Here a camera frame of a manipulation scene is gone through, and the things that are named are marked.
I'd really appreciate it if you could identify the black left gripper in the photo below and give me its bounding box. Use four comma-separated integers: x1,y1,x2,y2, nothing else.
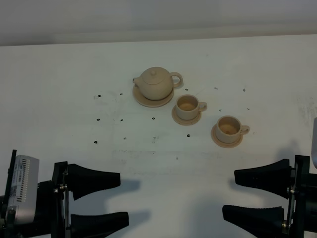
34,162,129,238

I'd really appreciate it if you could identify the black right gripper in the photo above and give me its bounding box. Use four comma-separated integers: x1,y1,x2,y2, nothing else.
222,155,317,238

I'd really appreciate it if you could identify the beige ceramic teapot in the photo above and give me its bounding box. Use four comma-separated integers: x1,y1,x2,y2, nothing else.
133,67,183,101

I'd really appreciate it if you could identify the beige saucer near teapot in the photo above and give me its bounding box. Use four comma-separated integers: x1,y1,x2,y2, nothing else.
171,106,202,126

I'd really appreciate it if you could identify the beige teacup near teapot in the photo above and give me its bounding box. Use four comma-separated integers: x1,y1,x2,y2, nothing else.
175,94,207,120

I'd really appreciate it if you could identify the beige teacup far right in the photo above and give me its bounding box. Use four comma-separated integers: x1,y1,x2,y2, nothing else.
215,116,250,144

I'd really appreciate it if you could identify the beige saucer far right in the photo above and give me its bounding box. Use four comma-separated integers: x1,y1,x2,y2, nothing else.
211,124,243,148

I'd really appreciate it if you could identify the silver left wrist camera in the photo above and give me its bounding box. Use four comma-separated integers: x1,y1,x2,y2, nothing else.
7,155,39,225

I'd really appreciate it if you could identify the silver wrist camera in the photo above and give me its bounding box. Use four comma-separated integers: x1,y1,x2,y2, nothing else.
7,155,39,225
311,118,317,168

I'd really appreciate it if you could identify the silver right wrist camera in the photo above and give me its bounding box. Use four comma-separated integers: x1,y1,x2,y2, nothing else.
311,118,317,168

